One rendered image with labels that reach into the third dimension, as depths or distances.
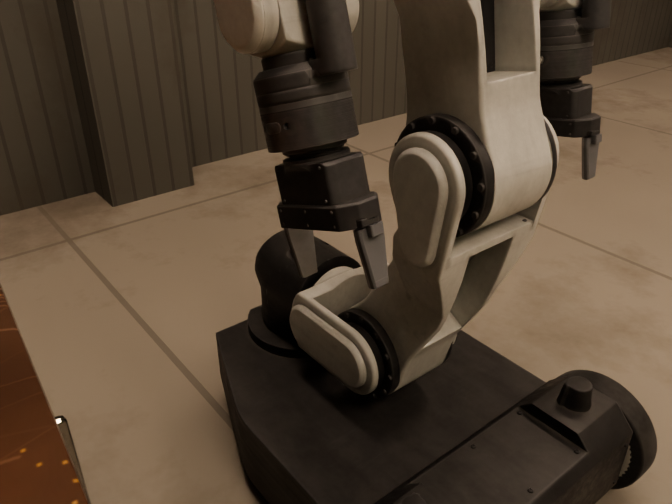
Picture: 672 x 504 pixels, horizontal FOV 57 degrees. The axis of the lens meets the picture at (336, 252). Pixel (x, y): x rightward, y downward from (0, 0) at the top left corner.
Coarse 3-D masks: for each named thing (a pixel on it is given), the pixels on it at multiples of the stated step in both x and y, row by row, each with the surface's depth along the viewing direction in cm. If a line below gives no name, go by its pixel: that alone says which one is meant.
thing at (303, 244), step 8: (288, 232) 64; (296, 232) 65; (304, 232) 65; (312, 232) 66; (288, 240) 65; (296, 240) 65; (304, 240) 65; (312, 240) 66; (296, 248) 65; (304, 248) 65; (312, 248) 66; (296, 256) 65; (304, 256) 66; (312, 256) 66; (296, 264) 66; (304, 264) 66; (312, 264) 66; (304, 272) 66; (312, 272) 66
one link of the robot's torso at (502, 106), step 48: (432, 0) 63; (480, 0) 68; (528, 0) 66; (432, 48) 66; (480, 48) 62; (528, 48) 68; (432, 96) 68; (480, 96) 63; (528, 96) 68; (480, 144) 65; (528, 144) 68; (480, 192) 65; (528, 192) 70
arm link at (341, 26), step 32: (288, 0) 52; (320, 0) 50; (352, 0) 57; (288, 32) 52; (320, 32) 51; (288, 64) 54; (320, 64) 52; (352, 64) 52; (256, 96) 57; (288, 96) 54; (320, 96) 54
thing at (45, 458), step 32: (0, 288) 55; (0, 320) 51; (0, 352) 47; (0, 384) 44; (32, 384) 44; (0, 416) 41; (32, 416) 41; (0, 448) 39; (32, 448) 39; (64, 448) 39; (0, 480) 37; (32, 480) 37; (64, 480) 37
